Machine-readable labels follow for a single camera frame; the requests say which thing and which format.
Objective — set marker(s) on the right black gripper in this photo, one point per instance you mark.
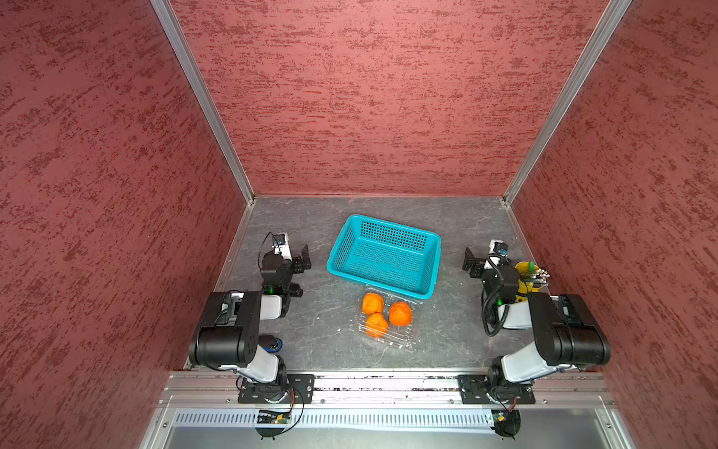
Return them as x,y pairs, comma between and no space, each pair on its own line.
479,264

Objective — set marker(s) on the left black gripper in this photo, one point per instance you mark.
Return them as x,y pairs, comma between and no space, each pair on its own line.
297,261

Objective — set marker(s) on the orange fruit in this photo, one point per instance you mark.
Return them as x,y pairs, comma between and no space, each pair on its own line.
400,314
376,326
372,303

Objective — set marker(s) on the clear plastic clamshell container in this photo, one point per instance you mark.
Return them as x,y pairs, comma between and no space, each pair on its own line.
387,318

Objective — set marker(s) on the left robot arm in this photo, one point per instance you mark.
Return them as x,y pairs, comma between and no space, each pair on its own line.
228,339

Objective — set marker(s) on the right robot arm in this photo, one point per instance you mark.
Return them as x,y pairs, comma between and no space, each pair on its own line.
566,336

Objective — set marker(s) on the yellow cup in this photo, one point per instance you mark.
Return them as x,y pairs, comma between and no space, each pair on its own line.
526,271

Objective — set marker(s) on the markers in cup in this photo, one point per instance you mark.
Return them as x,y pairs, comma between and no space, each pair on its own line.
537,278

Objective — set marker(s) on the teal plastic basket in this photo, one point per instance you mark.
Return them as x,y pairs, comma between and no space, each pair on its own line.
400,259

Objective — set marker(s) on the blue tape roll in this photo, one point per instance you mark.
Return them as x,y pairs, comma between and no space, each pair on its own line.
270,343

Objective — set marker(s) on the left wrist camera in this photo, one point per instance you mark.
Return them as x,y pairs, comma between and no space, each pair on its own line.
280,246

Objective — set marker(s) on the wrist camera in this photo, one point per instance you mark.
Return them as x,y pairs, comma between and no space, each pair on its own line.
280,246
500,248

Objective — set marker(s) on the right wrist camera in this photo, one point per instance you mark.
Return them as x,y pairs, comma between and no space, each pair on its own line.
500,248

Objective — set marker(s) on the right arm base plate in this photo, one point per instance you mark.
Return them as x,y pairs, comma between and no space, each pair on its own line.
478,390

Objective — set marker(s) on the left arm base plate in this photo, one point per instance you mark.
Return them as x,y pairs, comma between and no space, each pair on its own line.
293,386

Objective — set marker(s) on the aluminium front rail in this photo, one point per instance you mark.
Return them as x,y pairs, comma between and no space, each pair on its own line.
391,388

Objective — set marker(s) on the white slotted cable duct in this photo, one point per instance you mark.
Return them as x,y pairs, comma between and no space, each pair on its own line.
355,419

